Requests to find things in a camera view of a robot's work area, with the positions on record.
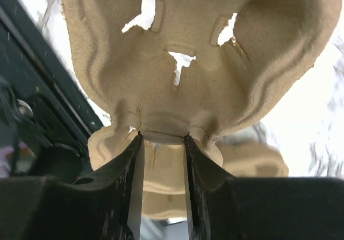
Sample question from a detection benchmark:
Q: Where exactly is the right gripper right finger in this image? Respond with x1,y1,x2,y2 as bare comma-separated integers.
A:
184,135,343,239

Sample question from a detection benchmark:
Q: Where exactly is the brown cardboard cup carrier top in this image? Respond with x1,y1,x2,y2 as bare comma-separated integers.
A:
62,0,342,169

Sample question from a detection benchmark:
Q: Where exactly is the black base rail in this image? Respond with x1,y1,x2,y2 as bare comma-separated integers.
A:
1,0,103,183

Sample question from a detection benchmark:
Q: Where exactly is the brown cardboard cup carrier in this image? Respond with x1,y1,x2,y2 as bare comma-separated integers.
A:
142,140,289,220
62,0,342,169

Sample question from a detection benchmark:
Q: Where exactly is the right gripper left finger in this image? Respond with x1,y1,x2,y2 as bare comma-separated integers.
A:
1,134,142,239

